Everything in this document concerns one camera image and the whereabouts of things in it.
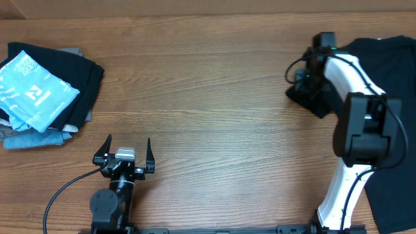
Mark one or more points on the folded blue heather shirt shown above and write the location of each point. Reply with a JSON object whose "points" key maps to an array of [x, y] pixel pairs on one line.
{"points": [[31, 138]]}

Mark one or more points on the folded black shirt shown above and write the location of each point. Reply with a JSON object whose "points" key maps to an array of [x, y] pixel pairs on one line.
{"points": [[46, 58]]}

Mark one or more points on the folded white grey garment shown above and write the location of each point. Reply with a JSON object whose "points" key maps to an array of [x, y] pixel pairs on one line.
{"points": [[6, 128]]}

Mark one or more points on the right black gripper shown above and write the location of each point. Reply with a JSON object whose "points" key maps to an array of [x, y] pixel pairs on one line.
{"points": [[302, 90]]}

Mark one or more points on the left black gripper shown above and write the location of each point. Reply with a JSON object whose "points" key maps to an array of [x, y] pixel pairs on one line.
{"points": [[139, 173]]}

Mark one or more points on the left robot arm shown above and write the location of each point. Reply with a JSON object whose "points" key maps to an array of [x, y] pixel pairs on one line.
{"points": [[111, 207]]}

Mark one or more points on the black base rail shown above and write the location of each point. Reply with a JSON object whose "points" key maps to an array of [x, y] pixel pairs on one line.
{"points": [[221, 230]]}

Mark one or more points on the black t-shirt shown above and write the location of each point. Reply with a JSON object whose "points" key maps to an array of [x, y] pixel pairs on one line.
{"points": [[390, 64]]}

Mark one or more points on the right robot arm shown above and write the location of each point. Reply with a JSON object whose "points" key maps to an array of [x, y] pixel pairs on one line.
{"points": [[365, 134]]}

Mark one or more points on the folded light blue printed shirt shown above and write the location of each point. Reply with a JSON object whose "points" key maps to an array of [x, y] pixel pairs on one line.
{"points": [[31, 95]]}

